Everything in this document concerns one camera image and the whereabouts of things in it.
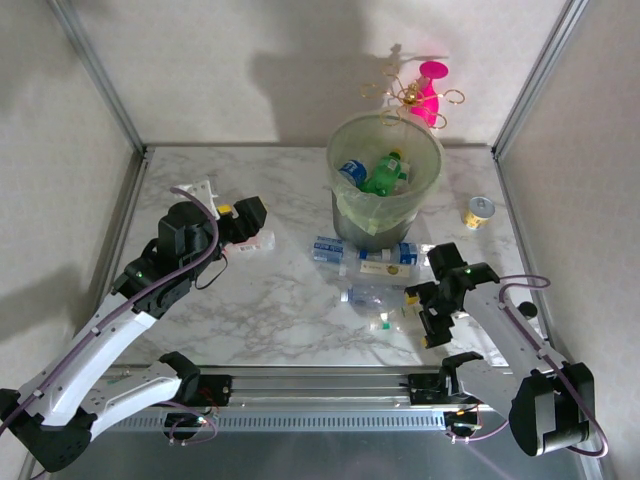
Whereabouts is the clear bottle red label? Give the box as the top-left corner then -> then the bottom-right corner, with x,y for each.
222,230 -> 277,257

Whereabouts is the clear bottle blue label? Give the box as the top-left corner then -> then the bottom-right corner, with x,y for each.
312,234 -> 359,264
357,242 -> 426,266
338,158 -> 370,190

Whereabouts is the clear bottle green white label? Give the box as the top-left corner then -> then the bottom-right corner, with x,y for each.
369,307 -> 426,334

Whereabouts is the clear bottle yellow fruit label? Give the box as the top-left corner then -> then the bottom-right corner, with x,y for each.
339,259 -> 426,281

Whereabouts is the crushed clear plastic bottle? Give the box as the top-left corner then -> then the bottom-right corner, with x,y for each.
340,283 -> 409,309

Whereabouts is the green plastic bottle yellow cap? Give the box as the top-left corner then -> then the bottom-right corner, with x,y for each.
360,147 -> 409,197

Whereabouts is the translucent bin with green liner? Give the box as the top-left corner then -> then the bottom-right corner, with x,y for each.
325,110 -> 446,254

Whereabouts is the small yellow tin can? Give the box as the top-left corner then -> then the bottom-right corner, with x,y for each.
462,195 -> 497,231

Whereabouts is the small black control board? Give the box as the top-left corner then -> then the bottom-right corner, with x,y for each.
163,412 -> 214,436
443,408 -> 484,436

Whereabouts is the grey metal shelf plate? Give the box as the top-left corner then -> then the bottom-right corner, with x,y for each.
19,412 -> 606,480

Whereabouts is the pink plastic goblet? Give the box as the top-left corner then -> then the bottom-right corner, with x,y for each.
410,60 -> 451,130

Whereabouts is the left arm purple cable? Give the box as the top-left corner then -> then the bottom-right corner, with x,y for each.
0,186 -> 221,480

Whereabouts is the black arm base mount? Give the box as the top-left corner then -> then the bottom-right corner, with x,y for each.
402,372 -> 499,406
140,374 -> 234,407

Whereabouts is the aluminium mounting rail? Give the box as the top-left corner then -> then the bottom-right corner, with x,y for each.
94,364 -> 521,414

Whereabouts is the slotted grey cable duct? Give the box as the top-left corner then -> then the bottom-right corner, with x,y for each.
99,412 -> 447,432

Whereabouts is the aluminium frame post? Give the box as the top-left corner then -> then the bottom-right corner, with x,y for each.
492,0 -> 589,156
47,0 -> 151,156

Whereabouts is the gold wire stand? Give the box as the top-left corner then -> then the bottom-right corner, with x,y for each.
360,43 -> 466,130

